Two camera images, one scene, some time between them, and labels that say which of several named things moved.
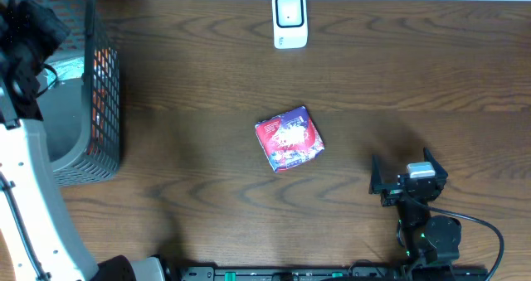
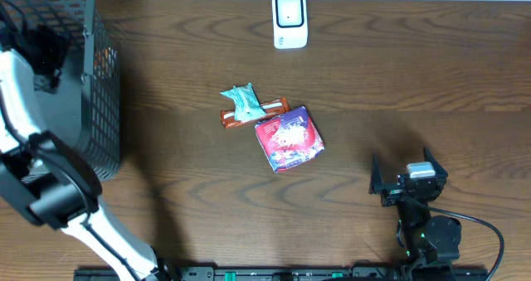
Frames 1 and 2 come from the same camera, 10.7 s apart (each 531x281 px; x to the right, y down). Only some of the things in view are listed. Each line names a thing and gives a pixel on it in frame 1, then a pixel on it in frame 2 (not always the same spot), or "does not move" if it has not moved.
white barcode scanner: (289, 20) does not move
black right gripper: (392, 192) does not move
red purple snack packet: (289, 138) does not move
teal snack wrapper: (65, 70) -> (246, 104)
